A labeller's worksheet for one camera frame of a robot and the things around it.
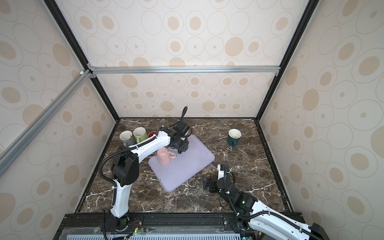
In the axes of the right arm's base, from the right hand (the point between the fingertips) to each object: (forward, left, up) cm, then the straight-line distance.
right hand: (209, 177), depth 81 cm
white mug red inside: (+31, +37, 0) cm, 48 cm away
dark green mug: (+26, -17, +2) cm, 32 cm away
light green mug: (+31, +45, +1) cm, 55 cm away
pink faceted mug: (+13, +26, +2) cm, 29 cm away
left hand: (+20, +13, +3) cm, 24 cm away
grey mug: (+28, +54, 0) cm, 61 cm away
